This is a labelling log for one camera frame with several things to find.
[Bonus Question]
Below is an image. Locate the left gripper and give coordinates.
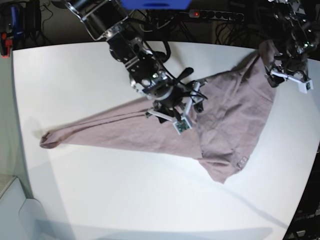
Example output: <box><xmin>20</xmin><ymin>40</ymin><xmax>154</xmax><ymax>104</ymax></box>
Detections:
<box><xmin>267</xmin><ymin>53</ymin><xmax>309</xmax><ymax>88</ymax></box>

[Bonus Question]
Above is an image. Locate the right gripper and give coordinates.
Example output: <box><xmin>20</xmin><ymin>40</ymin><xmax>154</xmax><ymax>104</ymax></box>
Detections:
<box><xmin>149</xmin><ymin>84</ymin><xmax>204</xmax><ymax>124</ymax></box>

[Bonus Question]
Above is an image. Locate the mauve t-shirt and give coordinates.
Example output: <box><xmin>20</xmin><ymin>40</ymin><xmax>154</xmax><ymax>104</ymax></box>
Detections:
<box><xmin>39</xmin><ymin>40</ymin><xmax>278</xmax><ymax>183</ymax></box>

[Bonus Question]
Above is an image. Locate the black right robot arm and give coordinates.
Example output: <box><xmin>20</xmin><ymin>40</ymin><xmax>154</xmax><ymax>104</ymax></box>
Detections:
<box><xmin>60</xmin><ymin>0</ymin><xmax>206</xmax><ymax>123</ymax></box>

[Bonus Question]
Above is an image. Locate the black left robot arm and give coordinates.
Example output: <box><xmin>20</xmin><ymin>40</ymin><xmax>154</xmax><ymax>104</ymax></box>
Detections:
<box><xmin>265</xmin><ymin>0</ymin><xmax>320</xmax><ymax>94</ymax></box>

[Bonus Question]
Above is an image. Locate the black power strip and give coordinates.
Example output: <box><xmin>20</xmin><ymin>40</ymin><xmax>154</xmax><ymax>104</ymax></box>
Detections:
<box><xmin>188</xmin><ymin>9</ymin><xmax>245</xmax><ymax>23</ymax></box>

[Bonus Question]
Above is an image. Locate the blue box overhead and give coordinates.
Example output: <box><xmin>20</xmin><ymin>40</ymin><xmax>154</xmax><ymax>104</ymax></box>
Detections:
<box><xmin>120</xmin><ymin>0</ymin><xmax>192</xmax><ymax>10</ymax></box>

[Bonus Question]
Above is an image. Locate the red and blue clamp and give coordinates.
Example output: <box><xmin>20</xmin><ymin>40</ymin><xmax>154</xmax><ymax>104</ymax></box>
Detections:
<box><xmin>0</xmin><ymin>6</ymin><xmax>19</xmax><ymax>58</ymax></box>

